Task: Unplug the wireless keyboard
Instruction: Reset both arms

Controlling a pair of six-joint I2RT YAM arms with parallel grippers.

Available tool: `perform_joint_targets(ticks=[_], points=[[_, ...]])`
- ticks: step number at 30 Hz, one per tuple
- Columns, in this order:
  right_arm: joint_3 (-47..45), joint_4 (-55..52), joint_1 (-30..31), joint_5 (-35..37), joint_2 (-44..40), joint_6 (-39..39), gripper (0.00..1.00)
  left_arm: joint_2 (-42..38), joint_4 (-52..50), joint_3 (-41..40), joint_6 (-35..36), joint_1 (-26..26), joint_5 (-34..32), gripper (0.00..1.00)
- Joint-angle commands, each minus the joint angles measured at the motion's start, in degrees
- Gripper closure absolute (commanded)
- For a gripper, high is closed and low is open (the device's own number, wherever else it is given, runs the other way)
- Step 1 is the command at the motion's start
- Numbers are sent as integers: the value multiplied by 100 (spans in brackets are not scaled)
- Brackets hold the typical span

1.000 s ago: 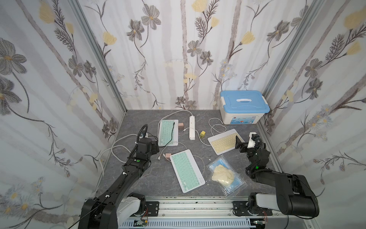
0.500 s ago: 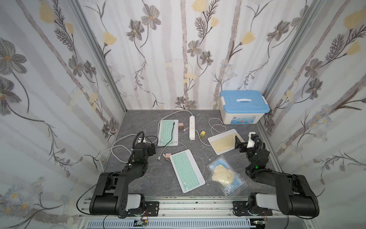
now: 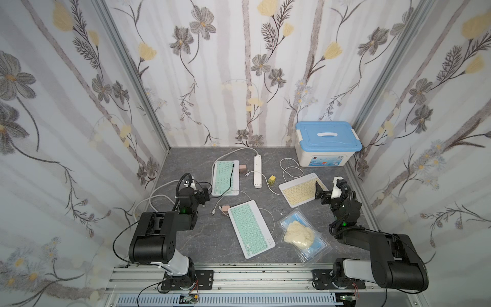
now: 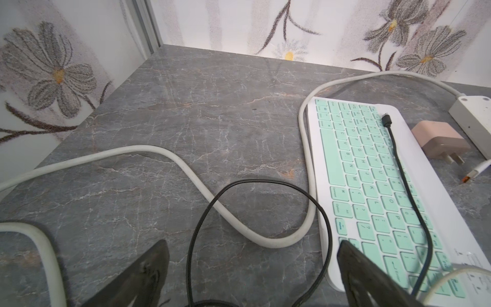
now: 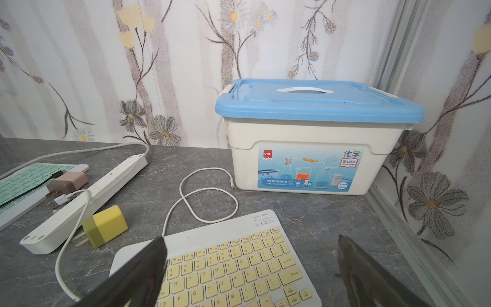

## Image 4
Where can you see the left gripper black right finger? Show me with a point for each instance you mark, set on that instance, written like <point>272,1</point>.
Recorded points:
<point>366,284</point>

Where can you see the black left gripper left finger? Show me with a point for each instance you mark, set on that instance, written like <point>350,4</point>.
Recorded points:
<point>140,284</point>

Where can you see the green keyboard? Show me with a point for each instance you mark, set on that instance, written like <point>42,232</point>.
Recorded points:
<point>379,192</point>

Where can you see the pink USB charger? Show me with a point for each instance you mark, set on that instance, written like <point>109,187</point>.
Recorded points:
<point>439,140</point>

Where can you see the white power strip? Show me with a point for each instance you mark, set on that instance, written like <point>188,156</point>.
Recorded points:
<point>472,113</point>

